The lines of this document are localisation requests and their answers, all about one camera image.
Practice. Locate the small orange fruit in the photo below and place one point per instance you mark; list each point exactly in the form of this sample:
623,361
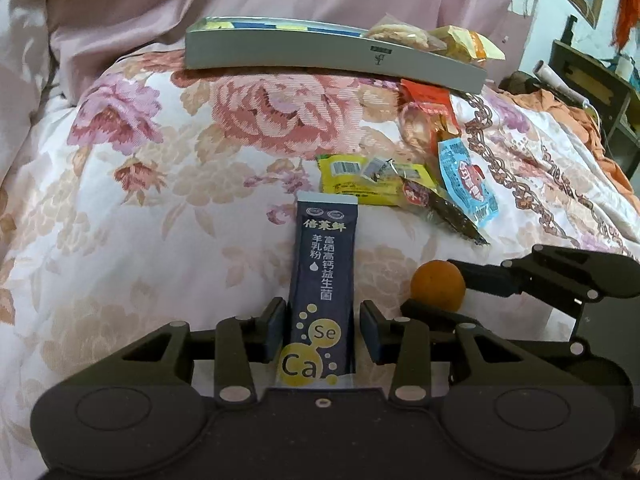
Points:
435,285

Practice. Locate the orange cloth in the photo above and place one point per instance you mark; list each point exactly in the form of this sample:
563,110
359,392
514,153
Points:
575,120

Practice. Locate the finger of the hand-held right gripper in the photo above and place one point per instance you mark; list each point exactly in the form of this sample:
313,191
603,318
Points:
440,315
490,277

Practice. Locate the blue snack packet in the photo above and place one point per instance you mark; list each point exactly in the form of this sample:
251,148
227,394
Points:
465,180

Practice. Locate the grey shallow box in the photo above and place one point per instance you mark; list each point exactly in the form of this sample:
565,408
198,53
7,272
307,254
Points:
280,52

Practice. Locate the dark brown cloth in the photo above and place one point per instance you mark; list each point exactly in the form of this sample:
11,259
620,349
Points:
517,84

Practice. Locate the orange yellow cake packet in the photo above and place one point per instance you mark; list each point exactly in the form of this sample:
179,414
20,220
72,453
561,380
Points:
470,45

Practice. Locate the round pastry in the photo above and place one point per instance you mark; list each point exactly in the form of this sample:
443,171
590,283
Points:
395,35

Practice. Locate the orange hanging tassel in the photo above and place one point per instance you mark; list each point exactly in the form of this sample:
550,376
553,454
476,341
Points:
625,10

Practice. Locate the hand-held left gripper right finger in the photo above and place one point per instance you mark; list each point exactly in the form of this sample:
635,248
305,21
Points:
370,330

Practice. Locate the dark blue powder sachet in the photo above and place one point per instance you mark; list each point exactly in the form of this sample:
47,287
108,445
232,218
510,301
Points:
320,270

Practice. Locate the white tube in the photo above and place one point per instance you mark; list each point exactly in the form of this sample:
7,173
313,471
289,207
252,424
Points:
550,77

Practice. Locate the floral bedsheet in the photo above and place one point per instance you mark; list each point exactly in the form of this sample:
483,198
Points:
150,260

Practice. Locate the wooden desk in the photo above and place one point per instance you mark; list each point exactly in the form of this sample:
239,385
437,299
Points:
590,75

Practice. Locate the yellow biscuit packet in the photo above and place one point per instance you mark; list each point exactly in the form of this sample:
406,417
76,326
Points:
350,180

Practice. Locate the white bottle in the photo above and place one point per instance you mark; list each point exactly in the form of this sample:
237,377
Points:
625,67

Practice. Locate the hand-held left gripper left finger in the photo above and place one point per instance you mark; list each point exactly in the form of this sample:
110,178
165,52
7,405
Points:
275,330

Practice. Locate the red snack packet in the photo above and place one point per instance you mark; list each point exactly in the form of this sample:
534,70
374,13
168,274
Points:
430,105

